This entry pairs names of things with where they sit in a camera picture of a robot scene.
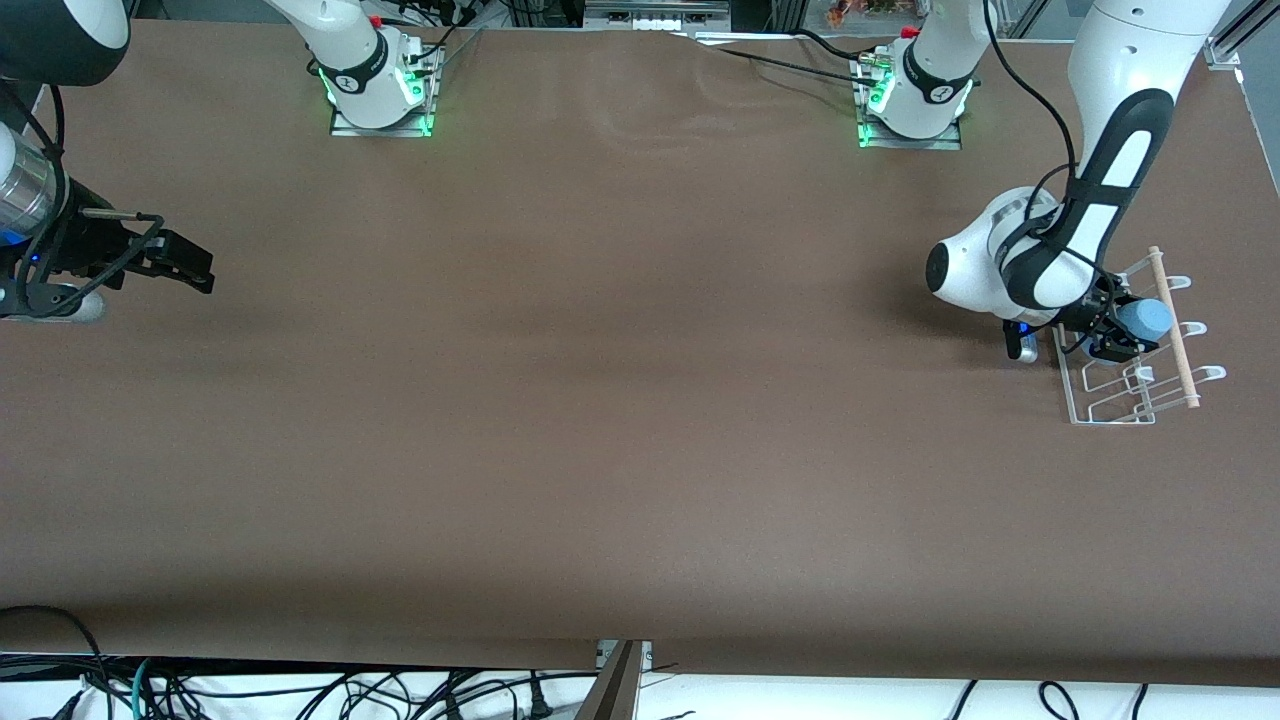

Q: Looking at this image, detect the wooden beam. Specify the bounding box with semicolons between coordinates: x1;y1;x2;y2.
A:
575;640;643;720

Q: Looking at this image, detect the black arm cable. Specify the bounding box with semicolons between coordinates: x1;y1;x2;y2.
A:
0;85;166;319
983;0;1121;351

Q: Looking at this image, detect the blue plastic cup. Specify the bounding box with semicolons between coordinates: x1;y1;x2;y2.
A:
1113;298;1173;344

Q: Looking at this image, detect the black cable across table edge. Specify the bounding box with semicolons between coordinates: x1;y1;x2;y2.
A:
690;30;881;86

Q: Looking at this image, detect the white wire cup rack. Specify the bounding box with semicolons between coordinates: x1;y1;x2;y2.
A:
1050;246;1227;426

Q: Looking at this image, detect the black looped floor cable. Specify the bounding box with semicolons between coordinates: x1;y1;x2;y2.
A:
0;605;106;720

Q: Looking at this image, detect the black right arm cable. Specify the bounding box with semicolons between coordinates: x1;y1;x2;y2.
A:
0;85;166;319

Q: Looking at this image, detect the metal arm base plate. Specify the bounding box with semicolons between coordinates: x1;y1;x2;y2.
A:
330;35;443;138
855;55;963;151

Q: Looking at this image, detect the small metal bracket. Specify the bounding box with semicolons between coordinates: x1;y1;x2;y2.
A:
597;640;654;673

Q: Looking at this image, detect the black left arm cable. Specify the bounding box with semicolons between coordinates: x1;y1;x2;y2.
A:
983;0;1121;351

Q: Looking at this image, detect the grey power strip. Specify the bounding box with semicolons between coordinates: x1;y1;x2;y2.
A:
585;0;731;31

